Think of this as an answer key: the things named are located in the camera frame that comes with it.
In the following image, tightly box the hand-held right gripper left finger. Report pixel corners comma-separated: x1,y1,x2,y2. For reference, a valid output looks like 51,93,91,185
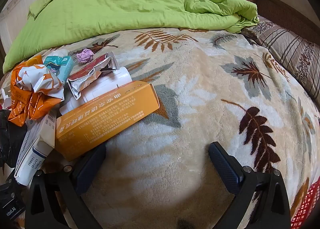
24,142,108,229

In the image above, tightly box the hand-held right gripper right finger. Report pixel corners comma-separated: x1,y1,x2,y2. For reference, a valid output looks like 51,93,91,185
209,141,292,229

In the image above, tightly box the orange cardboard box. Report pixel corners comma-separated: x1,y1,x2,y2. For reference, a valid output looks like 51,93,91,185
54,81,160,162

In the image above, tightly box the white medicine box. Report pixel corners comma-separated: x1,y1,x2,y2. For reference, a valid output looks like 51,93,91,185
14,109,58,186

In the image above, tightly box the orange wrapper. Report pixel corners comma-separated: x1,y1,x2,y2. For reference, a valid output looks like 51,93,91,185
7,55,66,127

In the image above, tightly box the silver foil packet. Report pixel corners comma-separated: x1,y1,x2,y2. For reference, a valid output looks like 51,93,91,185
66,51,119,100

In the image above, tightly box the red mesh basket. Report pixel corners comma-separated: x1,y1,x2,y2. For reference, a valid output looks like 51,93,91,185
291,181,320,224

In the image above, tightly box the teal cardboard box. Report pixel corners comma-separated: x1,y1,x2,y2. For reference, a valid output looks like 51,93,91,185
43,56,75,85

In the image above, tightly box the purple paper ball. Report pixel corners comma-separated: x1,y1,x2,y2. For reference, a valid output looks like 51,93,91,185
76,49,95,64

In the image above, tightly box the white tissue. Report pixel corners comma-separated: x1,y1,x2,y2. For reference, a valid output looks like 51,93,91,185
51,49,69,58

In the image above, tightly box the black crinkled bag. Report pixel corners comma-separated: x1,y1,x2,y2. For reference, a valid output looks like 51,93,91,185
0,109,28,168

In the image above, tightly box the leaf printed blanket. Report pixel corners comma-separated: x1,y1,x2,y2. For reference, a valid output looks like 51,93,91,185
0,27,320,229

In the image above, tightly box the striped pillow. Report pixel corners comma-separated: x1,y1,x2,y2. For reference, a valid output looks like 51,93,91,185
241,15,320,104

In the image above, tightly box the green quilt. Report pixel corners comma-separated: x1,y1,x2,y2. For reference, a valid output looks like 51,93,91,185
5,0,260,74

